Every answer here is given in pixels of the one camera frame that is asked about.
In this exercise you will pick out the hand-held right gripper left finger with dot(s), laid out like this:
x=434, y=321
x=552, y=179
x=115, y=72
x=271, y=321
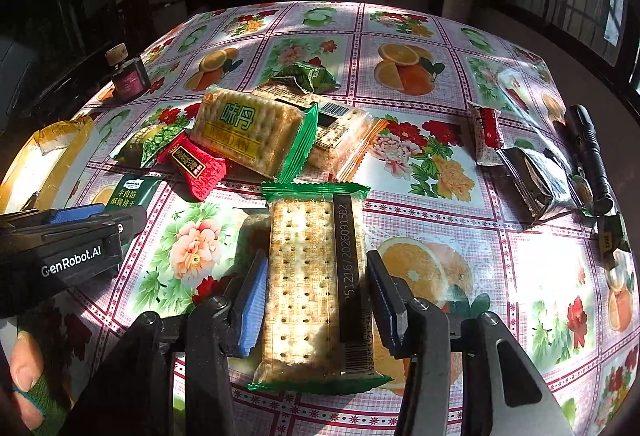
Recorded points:
x=251, y=311

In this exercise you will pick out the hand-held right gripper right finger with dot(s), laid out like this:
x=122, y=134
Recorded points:
x=387, y=311

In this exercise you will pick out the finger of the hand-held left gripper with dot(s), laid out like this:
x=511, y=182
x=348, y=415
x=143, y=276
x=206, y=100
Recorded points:
x=131, y=221
x=75, y=215

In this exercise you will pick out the green-edged clear cracker packet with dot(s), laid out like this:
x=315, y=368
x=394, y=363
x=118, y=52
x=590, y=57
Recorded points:
x=310, y=286

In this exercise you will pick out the person's left hand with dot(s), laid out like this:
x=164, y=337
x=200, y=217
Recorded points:
x=30, y=366

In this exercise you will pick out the dark green biscuit packet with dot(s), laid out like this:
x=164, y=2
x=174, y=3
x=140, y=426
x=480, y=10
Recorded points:
x=135, y=191

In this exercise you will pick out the taped cardboard box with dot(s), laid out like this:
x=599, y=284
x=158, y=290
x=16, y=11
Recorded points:
x=45, y=160

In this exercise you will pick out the green leaf-print snack packet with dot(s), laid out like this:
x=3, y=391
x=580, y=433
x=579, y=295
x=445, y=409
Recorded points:
x=145, y=143

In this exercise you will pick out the red candy packet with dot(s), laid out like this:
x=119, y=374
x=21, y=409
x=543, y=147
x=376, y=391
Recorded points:
x=197, y=165

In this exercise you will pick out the dark ink bottle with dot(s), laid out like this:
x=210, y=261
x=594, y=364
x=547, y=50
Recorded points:
x=127, y=75

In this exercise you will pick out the cracker packet with green label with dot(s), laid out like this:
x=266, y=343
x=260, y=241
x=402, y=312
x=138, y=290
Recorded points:
x=250, y=130

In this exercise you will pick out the clear cracker packet orange edge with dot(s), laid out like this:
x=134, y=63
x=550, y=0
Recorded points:
x=335, y=130

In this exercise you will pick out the dark foil snack packet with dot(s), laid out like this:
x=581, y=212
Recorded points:
x=537, y=186

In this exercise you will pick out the red and white snack packet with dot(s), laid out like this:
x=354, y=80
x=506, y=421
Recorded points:
x=487, y=135

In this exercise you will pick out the small green snack packet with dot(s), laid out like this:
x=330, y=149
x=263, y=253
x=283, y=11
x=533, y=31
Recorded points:
x=305, y=76

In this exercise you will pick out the small green and yellow packet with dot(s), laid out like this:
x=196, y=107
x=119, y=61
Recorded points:
x=612, y=236

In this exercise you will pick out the floral fruit-print tablecloth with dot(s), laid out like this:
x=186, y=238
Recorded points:
x=450, y=65

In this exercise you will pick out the black flashlight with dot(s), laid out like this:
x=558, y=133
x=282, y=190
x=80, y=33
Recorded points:
x=590, y=155

